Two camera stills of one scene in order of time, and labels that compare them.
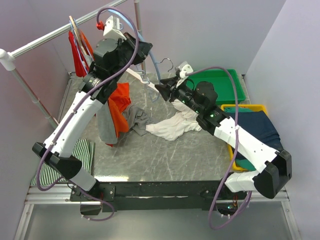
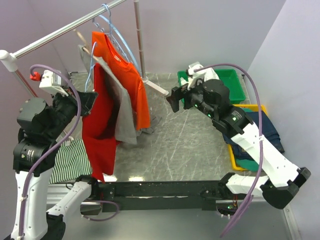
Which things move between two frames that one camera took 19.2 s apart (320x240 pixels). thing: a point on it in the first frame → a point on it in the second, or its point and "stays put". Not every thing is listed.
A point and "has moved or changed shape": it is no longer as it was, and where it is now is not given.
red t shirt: x=81 y=66 → x=100 y=131
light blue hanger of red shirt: x=83 y=50 has moved or changed shape
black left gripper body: x=129 y=51 → x=66 y=107
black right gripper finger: x=165 y=91 → x=173 y=100
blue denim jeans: x=257 y=123 stays put
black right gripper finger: x=170 y=81 → x=177 y=92
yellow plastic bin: x=260 y=107 stays put
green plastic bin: x=221 y=82 stays put
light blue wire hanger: x=140 y=32 has moved or changed shape
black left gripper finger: x=143 y=49 → x=87 y=99
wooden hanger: x=77 y=36 → x=86 y=47
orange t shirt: x=119 y=101 → x=104 y=48
